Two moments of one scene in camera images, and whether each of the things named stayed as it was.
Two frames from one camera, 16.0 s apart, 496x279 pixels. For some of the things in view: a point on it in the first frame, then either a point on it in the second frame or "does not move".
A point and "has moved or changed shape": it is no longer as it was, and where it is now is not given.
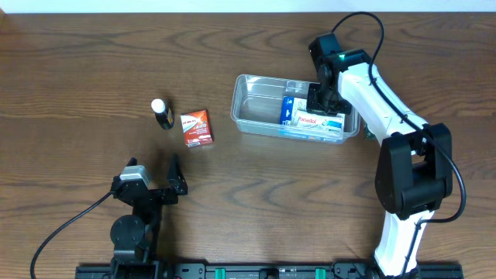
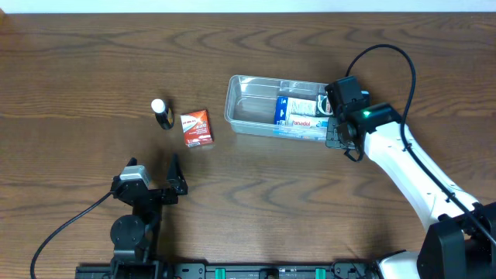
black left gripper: [156, 190] does not move
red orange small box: [197, 129] does not move
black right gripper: [320, 102] -> [332, 136]
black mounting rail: [260, 270] does not move
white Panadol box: [320, 121] has moved or changed shape
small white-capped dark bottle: [164, 113] does not move
